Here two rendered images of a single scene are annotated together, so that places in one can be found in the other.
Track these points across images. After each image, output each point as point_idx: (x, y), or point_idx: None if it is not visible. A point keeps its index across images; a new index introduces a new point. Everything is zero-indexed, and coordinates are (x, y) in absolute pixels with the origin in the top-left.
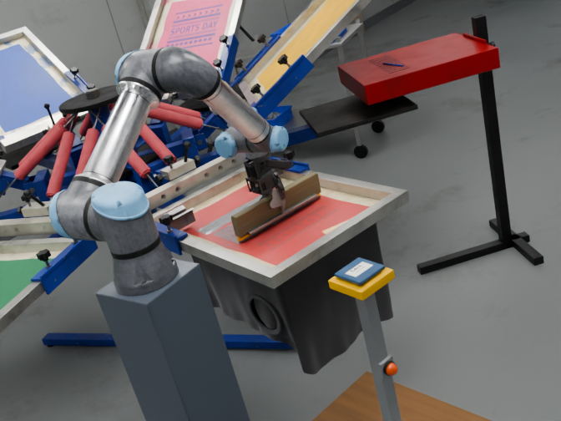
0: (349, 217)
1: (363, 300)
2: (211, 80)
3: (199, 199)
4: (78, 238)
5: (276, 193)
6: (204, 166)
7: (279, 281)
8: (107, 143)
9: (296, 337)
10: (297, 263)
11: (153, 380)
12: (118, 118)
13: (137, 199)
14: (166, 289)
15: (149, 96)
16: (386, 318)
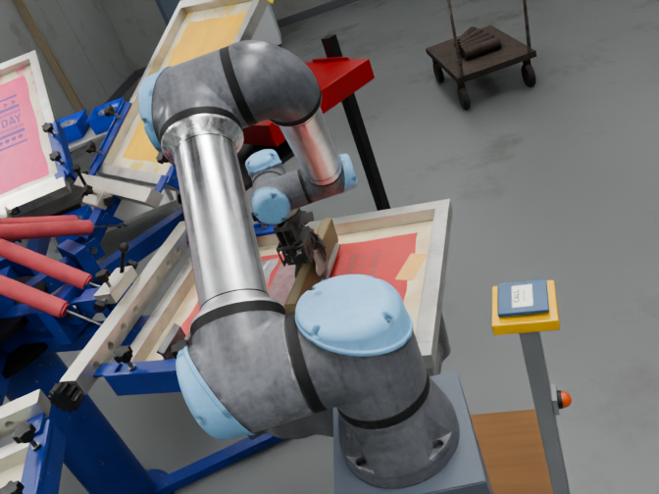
0: (407, 252)
1: (559, 328)
2: (317, 84)
3: (170, 311)
4: (272, 426)
5: (317, 255)
6: (149, 269)
7: (434, 355)
8: (226, 229)
9: None
10: (435, 322)
11: None
12: (214, 181)
13: (399, 296)
14: (473, 436)
15: (235, 133)
16: (448, 353)
